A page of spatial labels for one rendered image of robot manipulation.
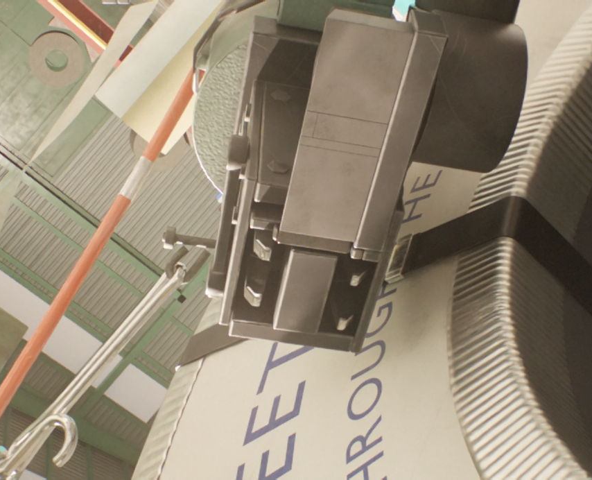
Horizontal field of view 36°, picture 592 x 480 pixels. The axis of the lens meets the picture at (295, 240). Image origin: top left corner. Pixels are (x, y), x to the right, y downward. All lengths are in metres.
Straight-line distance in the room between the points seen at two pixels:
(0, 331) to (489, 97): 1.16
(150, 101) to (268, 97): 4.51
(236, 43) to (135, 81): 4.50
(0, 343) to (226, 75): 0.99
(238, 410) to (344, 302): 0.16
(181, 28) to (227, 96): 4.50
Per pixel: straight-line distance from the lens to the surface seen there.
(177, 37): 5.05
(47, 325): 0.72
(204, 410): 0.67
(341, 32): 0.39
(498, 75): 0.43
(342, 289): 0.50
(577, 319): 0.55
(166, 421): 0.71
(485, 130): 0.43
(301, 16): 0.53
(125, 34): 1.19
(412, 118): 0.41
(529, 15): 0.71
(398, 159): 0.42
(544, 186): 0.56
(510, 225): 0.52
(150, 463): 0.69
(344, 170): 0.42
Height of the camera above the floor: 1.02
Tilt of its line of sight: 2 degrees up
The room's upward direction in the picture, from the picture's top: 139 degrees counter-clockwise
